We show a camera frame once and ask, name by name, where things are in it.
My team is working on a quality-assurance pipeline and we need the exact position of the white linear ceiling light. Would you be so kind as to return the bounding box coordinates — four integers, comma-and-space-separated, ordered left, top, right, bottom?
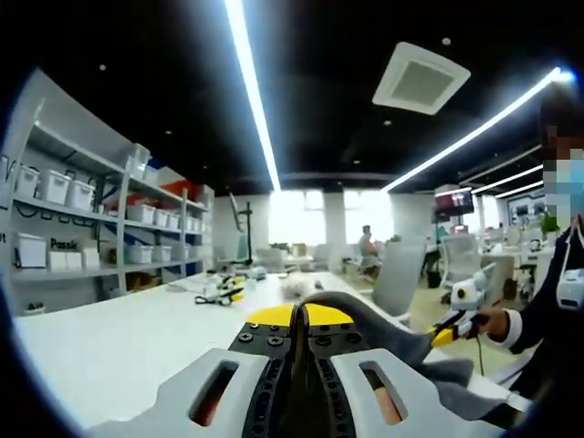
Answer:
222, 0, 283, 193
381, 67, 574, 193

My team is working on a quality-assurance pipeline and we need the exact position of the white chest-worn device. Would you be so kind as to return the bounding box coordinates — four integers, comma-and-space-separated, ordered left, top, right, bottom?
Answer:
557, 268, 584, 310

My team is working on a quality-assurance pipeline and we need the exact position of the group of white storage boxes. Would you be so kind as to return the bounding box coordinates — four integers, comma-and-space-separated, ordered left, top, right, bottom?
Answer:
16, 143, 204, 270

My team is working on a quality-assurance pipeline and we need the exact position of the clear plastic container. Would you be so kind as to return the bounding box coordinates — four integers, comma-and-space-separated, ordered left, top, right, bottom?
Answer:
127, 142, 152, 182

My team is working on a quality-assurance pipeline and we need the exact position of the person's head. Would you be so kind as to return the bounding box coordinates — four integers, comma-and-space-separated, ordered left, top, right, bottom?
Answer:
539, 86, 584, 161

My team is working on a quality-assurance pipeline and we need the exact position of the person's right hand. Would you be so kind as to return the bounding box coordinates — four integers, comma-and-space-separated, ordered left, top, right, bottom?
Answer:
474, 306, 510, 342

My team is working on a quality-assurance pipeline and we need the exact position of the red display screen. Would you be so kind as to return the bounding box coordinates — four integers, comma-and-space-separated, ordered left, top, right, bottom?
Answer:
433, 189, 475, 216

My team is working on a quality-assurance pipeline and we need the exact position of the grey towel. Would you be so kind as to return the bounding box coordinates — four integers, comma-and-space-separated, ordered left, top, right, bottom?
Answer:
289, 289, 512, 438

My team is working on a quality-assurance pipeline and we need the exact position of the white lanyard cord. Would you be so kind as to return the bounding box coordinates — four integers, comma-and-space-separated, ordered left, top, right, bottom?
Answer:
558, 225, 584, 275

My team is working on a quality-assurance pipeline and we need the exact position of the white mesh office chair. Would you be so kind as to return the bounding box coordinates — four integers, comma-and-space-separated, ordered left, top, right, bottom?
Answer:
440, 235, 483, 293

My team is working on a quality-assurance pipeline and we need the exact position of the grey metal shelving rack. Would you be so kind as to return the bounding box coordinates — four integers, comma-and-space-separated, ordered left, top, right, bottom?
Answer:
8, 98, 215, 311

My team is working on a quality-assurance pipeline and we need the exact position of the green potted plant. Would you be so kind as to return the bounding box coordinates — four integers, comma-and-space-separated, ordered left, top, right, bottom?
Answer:
540, 214, 561, 239

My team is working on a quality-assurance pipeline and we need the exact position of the idle yellow white gripper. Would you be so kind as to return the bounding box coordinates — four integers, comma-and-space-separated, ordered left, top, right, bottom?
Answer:
194, 273, 247, 308

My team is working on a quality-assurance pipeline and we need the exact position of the white ceiling air vent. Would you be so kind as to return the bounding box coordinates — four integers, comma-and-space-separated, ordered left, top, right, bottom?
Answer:
371, 41, 472, 116

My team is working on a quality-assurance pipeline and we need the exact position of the white rounded device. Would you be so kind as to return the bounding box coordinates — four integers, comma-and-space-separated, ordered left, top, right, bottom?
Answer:
280, 278, 318, 300

